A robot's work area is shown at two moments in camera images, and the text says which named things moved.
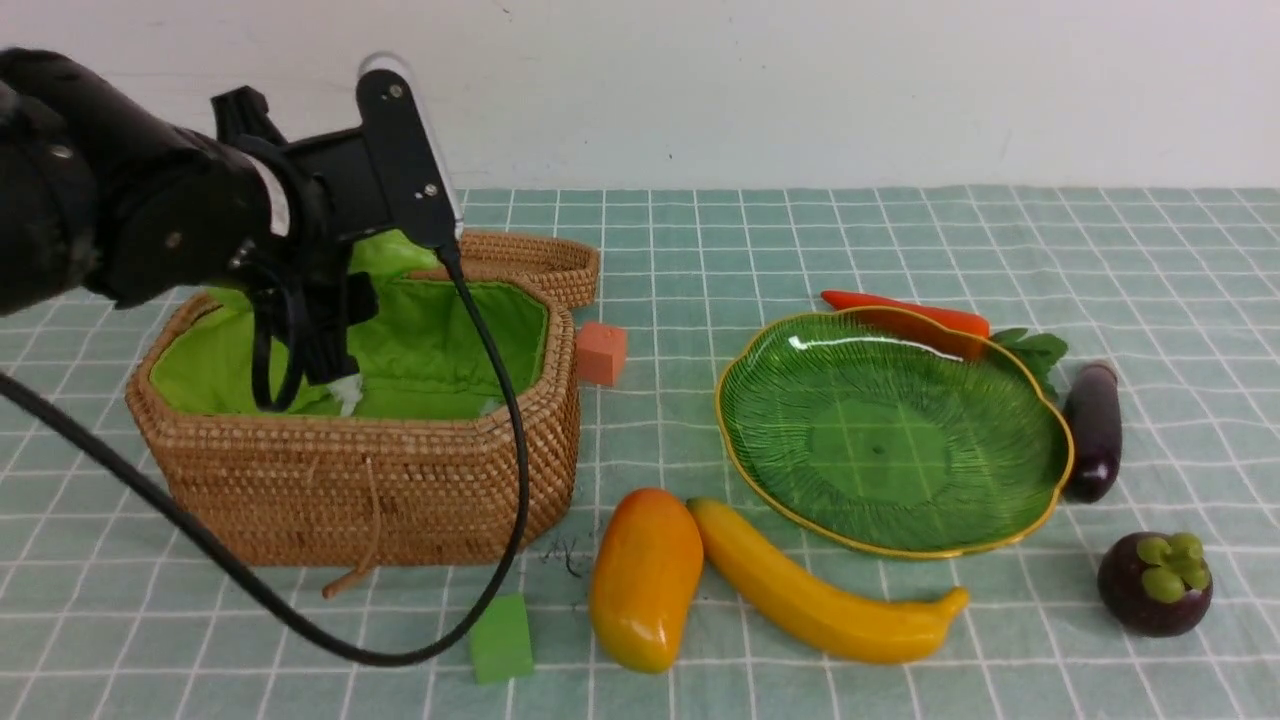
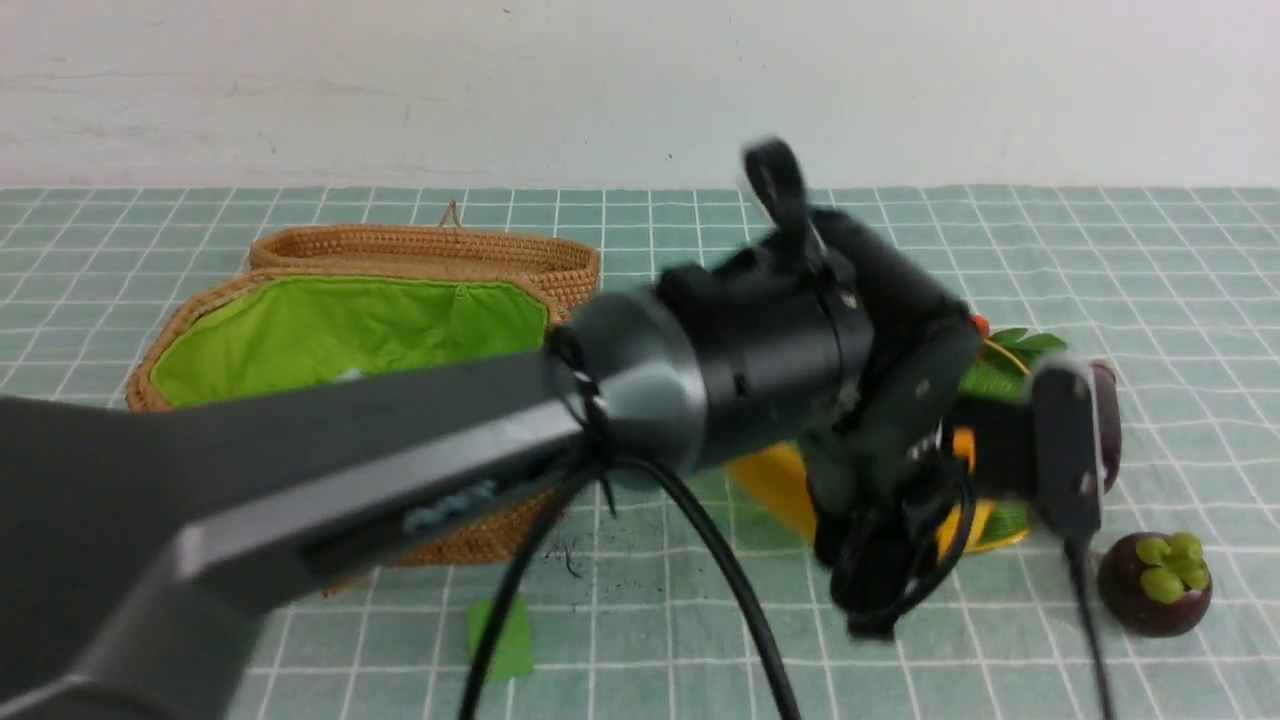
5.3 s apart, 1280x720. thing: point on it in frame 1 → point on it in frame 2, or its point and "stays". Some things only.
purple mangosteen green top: [1159, 585] stays
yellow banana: [865, 630] → [776, 475]
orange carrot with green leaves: [1037, 351] stays
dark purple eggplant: [1094, 408] stays
